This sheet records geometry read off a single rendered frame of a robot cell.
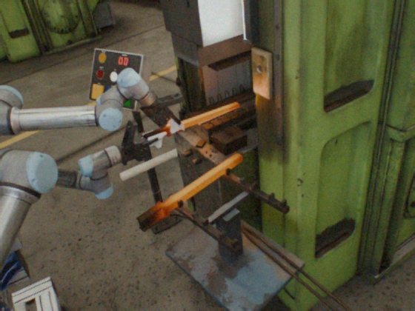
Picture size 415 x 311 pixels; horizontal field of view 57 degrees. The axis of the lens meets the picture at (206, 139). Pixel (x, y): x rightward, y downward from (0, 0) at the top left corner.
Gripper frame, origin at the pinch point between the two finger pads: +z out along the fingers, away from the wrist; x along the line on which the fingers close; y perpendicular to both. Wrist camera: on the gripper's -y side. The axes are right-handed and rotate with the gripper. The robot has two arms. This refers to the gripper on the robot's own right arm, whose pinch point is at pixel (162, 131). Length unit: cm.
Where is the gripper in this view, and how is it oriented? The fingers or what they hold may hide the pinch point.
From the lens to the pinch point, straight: 160.3
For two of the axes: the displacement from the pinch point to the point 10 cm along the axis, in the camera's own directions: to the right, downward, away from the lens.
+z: 8.4, -3.6, 4.1
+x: 5.4, 4.0, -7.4
